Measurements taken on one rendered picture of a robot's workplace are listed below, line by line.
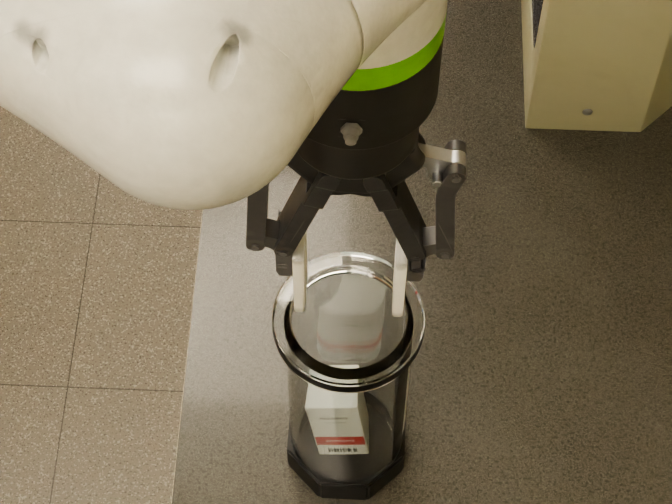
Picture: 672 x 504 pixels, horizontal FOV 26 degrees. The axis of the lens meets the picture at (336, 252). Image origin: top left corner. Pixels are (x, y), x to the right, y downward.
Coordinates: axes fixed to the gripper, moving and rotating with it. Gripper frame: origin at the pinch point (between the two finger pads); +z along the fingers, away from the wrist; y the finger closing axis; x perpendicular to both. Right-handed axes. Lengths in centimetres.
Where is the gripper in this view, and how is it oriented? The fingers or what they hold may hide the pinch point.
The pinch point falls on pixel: (349, 274)
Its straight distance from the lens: 97.9
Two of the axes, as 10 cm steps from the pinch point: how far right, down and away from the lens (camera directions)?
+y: -10.0, -0.5, 0.2
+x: -0.5, 8.5, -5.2
